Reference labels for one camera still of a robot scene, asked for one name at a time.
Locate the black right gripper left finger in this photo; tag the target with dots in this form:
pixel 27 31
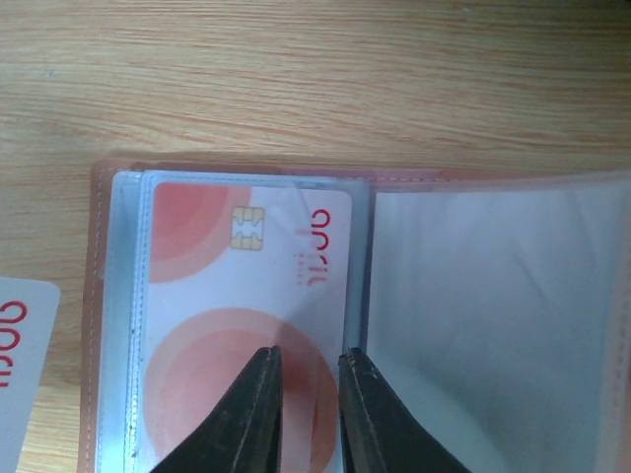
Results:
pixel 243 433

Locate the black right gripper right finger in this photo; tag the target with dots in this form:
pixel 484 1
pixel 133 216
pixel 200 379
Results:
pixel 377 432

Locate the red white credit card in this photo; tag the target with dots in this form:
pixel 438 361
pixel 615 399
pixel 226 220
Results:
pixel 232 268

